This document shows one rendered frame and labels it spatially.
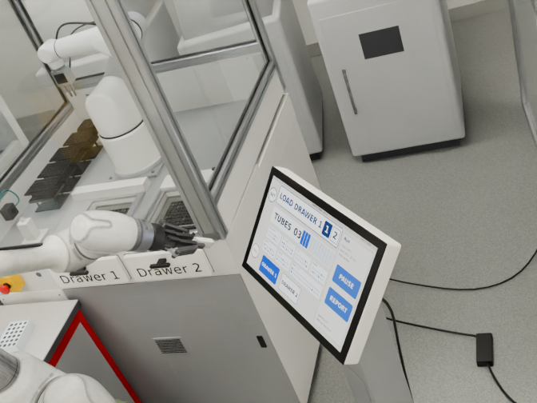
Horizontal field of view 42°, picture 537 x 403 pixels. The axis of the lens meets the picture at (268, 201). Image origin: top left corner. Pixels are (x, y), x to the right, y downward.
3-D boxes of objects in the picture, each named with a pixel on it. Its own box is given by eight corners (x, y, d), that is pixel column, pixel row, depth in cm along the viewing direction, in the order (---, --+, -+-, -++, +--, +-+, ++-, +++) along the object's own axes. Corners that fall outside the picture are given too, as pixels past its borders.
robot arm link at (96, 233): (137, 208, 182) (108, 223, 190) (86, 200, 171) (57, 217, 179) (141, 248, 179) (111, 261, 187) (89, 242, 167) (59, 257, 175)
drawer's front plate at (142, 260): (212, 275, 228) (200, 249, 222) (136, 281, 239) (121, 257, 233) (213, 271, 230) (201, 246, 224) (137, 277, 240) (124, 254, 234)
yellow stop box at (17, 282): (19, 293, 252) (9, 279, 248) (3, 294, 255) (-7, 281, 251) (25, 283, 256) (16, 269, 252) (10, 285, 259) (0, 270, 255)
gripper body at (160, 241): (158, 237, 184) (185, 241, 191) (146, 214, 189) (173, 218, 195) (144, 257, 187) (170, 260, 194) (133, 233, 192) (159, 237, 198)
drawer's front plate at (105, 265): (129, 281, 240) (115, 258, 234) (60, 288, 250) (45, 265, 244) (131, 278, 241) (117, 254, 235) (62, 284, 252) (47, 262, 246)
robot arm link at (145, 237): (130, 209, 184) (149, 212, 189) (113, 233, 188) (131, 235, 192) (143, 234, 179) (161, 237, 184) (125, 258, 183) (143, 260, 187)
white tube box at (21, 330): (21, 353, 238) (15, 345, 235) (0, 356, 240) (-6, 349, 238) (34, 325, 247) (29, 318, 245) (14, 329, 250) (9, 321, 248)
